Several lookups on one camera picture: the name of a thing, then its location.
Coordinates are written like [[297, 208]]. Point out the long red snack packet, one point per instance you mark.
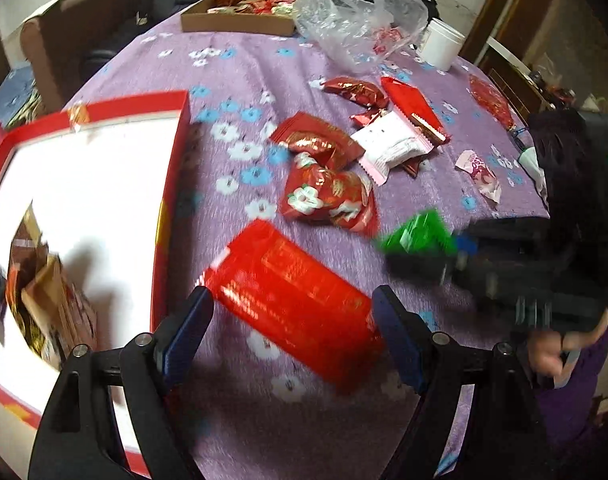
[[416, 110]]

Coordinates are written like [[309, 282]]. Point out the clear plastic bag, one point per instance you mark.
[[354, 20]]

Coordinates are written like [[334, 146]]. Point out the white pink snack packet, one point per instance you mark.
[[393, 147]]

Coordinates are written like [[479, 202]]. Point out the purple floral tablecloth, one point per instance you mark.
[[244, 85]]

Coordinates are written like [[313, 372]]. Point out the pile of dark snack packets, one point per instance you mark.
[[34, 295]]

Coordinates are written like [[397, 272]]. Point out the red gift box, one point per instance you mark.
[[74, 220]]

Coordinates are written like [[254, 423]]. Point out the pile of red candies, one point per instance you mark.
[[254, 4]]

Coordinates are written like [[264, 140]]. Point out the red floral snack packet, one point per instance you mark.
[[329, 195]]

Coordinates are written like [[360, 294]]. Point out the dark red snack packet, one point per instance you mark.
[[356, 91]]

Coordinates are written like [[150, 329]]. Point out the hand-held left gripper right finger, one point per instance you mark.
[[391, 330]]

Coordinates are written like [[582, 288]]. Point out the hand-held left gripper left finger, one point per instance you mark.
[[191, 325]]

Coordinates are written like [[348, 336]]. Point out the red mesh candy bag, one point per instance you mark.
[[491, 100]]

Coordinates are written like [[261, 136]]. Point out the large red packet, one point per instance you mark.
[[289, 300]]

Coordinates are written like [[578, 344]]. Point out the pink wrapped candy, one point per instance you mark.
[[478, 172]]

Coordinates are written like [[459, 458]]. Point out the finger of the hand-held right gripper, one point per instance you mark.
[[503, 240], [503, 290]]

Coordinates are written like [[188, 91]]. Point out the flat cardboard box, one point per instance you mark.
[[234, 22]]

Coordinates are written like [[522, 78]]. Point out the brown armchair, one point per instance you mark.
[[79, 25]]

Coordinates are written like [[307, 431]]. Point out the person's right hand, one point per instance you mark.
[[546, 357]]

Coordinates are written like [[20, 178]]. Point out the person's purple garment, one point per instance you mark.
[[578, 390]]

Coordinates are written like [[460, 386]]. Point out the red gold snack packet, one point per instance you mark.
[[316, 140]]

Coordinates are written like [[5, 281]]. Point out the small red gold candy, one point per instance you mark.
[[79, 113]]

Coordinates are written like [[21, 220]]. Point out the green snack packet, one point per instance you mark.
[[418, 235]]

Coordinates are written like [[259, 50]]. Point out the small dark red packet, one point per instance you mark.
[[366, 117]]

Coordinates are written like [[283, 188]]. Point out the white plastic jar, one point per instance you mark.
[[441, 42]]

